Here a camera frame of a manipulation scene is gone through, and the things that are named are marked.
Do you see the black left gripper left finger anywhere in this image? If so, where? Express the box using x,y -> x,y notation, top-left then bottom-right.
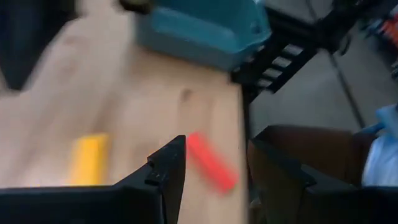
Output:
113,134 -> 188,224

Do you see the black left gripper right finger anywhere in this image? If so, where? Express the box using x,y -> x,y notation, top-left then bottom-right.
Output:
248,138 -> 368,224

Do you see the red rectangular block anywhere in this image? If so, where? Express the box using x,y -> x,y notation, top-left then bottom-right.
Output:
186,131 -> 240,194

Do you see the yellow rectangular block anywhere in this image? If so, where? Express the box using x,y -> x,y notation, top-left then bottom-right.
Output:
68,133 -> 111,187

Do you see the brown cardboard box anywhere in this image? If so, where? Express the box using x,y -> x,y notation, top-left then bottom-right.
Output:
251,124 -> 379,187

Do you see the person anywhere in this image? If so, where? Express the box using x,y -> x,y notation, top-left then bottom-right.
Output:
361,103 -> 398,188

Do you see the teal plastic bin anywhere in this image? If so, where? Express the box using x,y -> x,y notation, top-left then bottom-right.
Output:
134,0 -> 273,73

